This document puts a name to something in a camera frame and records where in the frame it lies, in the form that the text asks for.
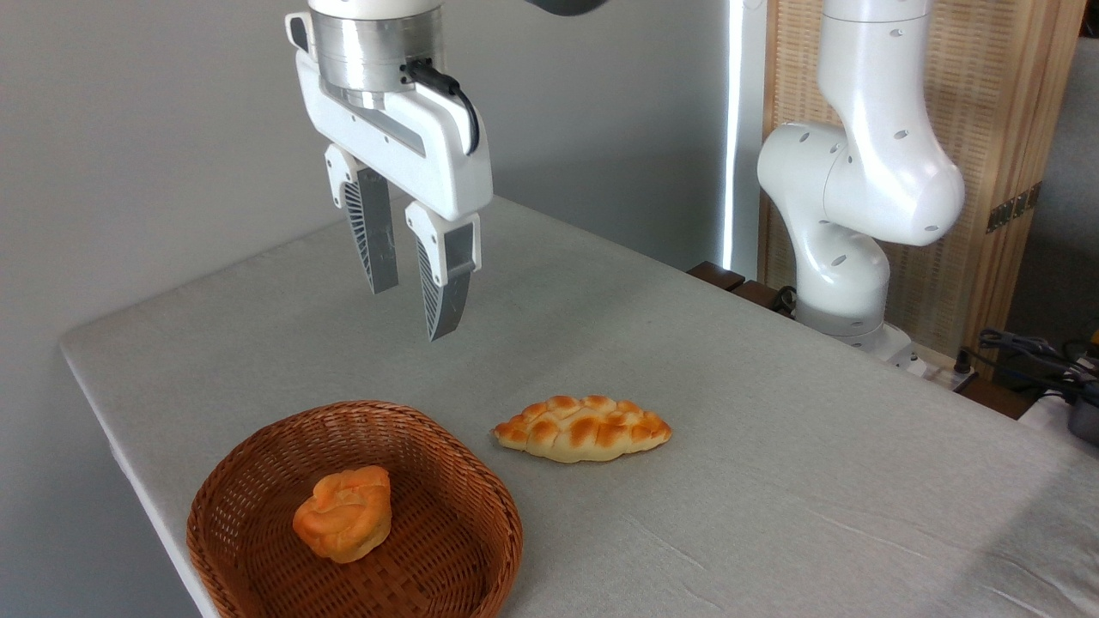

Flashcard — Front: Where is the white power strip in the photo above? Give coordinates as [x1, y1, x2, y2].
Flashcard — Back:
[906, 348, 980, 389]

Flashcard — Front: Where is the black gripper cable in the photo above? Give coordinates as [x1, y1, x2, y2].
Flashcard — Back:
[402, 58, 480, 156]

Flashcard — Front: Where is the round orange bread bun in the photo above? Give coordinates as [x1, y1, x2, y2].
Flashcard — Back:
[292, 465, 393, 565]

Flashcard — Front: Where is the black cable bundle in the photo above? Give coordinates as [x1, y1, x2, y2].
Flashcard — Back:
[955, 329, 1099, 404]

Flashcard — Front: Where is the dark brown wooden block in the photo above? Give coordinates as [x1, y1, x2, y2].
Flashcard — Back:
[687, 261, 780, 312]

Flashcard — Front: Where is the long braided bread loaf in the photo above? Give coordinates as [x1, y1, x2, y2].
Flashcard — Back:
[491, 394, 673, 464]

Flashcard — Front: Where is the brown woven wicker basket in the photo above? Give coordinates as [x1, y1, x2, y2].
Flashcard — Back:
[186, 400, 525, 618]

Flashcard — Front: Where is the grey tablecloth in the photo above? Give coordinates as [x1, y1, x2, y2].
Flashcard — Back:
[58, 196, 1099, 618]

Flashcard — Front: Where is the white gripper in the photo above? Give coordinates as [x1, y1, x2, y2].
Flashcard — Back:
[286, 11, 495, 342]

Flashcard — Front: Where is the grey metal device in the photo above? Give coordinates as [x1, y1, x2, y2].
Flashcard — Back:
[1067, 398, 1099, 445]

